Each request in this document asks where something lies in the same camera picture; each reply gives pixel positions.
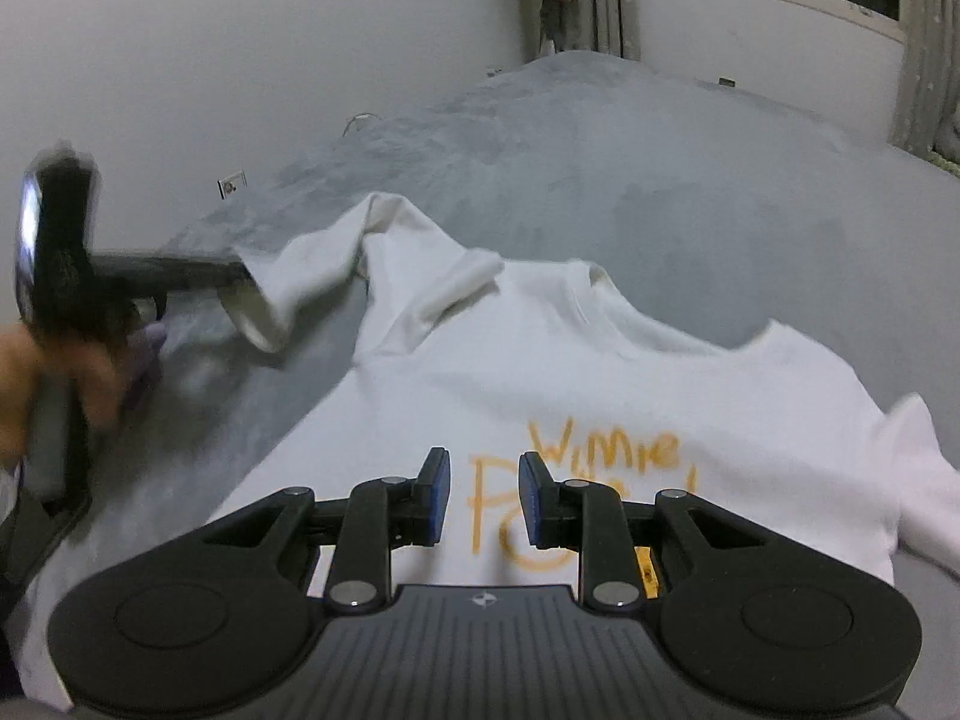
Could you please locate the person's left hand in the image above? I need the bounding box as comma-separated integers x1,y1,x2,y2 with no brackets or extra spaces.
0,326,125,462

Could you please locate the blue-grey hanging garment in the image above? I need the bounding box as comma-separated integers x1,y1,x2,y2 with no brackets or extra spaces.
536,0,571,53

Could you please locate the grey star curtain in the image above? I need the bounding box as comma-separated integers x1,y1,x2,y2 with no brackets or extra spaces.
892,0,960,158
589,0,646,61

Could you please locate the grey bed blanket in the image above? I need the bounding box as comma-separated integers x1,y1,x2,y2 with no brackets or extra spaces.
0,49,960,720

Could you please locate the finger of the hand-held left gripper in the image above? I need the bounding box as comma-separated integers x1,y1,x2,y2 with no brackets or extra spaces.
187,255,250,292

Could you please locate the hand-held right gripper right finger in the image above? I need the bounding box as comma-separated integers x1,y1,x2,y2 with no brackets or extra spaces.
519,451,777,614

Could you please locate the white printed sweatshirt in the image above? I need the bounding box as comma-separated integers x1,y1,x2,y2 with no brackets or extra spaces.
214,193,960,601

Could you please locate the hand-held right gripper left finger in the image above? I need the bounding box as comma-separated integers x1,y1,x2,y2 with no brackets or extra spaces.
196,448,453,614

